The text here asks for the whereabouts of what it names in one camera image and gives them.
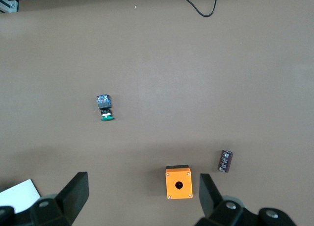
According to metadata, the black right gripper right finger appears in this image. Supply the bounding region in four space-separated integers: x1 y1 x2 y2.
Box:
195 174 256 226

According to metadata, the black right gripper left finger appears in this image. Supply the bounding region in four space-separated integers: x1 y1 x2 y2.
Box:
30 172 89 226

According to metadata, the white drawer cabinet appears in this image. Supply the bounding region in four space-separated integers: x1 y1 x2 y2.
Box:
0 178 41 213

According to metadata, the small black block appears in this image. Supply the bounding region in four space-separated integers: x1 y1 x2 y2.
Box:
217 150 234 173

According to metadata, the orange button enclosure box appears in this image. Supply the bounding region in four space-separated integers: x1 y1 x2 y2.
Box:
165 164 194 201

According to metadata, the green push button switch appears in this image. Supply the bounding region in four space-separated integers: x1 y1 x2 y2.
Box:
95 94 115 122

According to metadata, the black looped cable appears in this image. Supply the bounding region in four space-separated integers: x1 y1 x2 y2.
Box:
180 0 221 18

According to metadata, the aluminium frame profile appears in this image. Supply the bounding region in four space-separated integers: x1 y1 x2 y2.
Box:
0 0 20 13

